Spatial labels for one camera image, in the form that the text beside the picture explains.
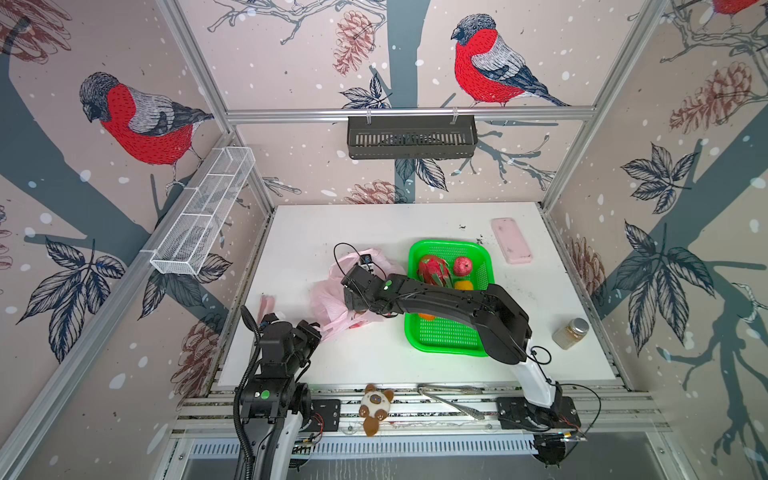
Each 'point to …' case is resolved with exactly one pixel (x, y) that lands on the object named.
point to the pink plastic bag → (327, 298)
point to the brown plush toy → (374, 407)
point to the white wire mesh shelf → (196, 224)
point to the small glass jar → (572, 334)
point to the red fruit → (435, 271)
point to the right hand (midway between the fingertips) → (358, 297)
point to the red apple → (462, 266)
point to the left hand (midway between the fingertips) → (319, 322)
